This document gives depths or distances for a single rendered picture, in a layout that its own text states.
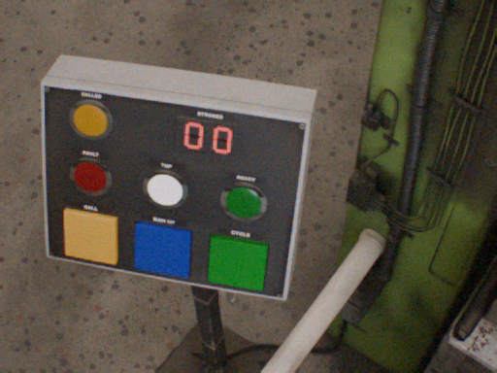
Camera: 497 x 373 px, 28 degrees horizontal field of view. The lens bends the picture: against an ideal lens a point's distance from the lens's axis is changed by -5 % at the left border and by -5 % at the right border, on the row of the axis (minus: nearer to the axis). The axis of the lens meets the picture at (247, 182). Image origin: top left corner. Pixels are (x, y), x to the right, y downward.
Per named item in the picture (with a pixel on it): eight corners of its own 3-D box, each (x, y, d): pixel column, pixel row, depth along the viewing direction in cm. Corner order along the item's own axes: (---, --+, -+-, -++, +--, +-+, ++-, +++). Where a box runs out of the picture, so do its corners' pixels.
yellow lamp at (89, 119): (99, 146, 127) (94, 129, 123) (72, 128, 128) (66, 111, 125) (115, 128, 128) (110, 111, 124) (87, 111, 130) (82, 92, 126)
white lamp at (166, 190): (173, 216, 131) (171, 200, 127) (145, 196, 132) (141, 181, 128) (188, 197, 132) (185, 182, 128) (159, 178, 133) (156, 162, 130)
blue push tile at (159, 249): (188, 279, 137) (191, 233, 133) (133, 269, 137) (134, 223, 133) (191, 270, 138) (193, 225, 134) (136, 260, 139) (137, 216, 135)
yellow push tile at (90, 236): (116, 265, 138) (117, 221, 134) (64, 256, 138) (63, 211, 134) (119, 257, 139) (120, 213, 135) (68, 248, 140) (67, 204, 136)
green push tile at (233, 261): (262, 292, 136) (268, 246, 132) (206, 282, 136) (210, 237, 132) (264, 283, 137) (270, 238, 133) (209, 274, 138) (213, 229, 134)
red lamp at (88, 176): (98, 202, 132) (94, 187, 128) (72, 184, 133) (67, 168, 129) (114, 185, 133) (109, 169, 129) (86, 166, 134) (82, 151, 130)
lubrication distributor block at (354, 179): (373, 228, 167) (381, 191, 155) (342, 209, 168) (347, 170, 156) (383, 213, 168) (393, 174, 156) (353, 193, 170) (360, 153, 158)
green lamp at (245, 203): (251, 228, 130) (251, 214, 126) (221, 209, 131) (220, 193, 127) (266, 210, 131) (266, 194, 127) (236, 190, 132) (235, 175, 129)
